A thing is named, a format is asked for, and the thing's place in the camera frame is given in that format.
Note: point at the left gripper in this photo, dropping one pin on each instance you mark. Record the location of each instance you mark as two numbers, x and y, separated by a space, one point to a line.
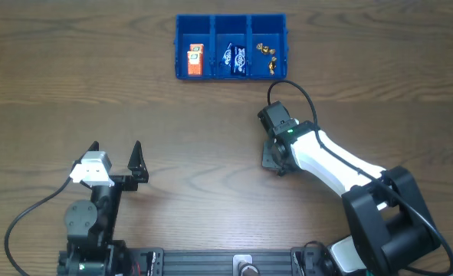
125 183

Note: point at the gold candy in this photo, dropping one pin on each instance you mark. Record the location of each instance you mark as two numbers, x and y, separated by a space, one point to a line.
265 49
273 66

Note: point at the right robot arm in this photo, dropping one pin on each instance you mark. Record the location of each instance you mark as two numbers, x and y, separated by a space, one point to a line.
325 157

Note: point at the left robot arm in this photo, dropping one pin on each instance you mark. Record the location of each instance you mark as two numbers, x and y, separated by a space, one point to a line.
103 214

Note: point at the blue tray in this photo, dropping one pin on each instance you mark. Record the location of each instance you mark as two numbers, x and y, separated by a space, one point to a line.
230 27

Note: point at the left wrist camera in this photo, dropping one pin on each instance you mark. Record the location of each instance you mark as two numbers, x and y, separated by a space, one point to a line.
92 168

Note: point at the mounting rail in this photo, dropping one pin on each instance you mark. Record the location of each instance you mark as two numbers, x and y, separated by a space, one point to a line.
211 262

